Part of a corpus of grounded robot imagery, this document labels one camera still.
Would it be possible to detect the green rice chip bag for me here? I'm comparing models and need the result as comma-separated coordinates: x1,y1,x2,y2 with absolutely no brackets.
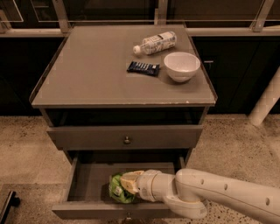
108,172,136,204

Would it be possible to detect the white ceramic bowl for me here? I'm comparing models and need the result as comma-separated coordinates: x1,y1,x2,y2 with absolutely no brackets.
164,52,200,82

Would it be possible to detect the clear plastic water bottle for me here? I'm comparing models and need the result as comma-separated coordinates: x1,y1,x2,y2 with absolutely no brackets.
133,31,177,55

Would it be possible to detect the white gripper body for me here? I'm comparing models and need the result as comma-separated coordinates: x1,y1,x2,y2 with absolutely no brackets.
136,170,162,202

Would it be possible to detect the metal railing frame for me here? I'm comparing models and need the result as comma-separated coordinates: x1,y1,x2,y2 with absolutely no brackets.
0,0,280,37

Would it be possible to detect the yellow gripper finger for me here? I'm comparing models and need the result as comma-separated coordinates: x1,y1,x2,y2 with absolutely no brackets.
122,171,144,179
121,176,139,194

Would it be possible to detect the dark blue snack bar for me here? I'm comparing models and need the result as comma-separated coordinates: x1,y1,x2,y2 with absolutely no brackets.
127,61,159,77

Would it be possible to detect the black object on floor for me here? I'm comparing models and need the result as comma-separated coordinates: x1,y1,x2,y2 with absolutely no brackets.
0,191,20,224

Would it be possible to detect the open grey middle drawer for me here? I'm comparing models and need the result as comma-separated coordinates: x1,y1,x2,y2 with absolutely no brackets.
52,155,178,220

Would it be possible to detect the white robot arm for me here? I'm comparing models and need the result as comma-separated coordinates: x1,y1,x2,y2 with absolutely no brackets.
121,168,280,224

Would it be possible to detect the grey drawer cabinet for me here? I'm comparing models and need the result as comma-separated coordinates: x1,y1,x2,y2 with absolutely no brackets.
30,24,217,163

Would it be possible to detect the closed grey upper drawer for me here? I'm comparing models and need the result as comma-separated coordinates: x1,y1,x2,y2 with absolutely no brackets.
47,125,202,151

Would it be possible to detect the white cylindrical post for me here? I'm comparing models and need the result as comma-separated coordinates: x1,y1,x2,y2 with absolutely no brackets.
248,67,280,126

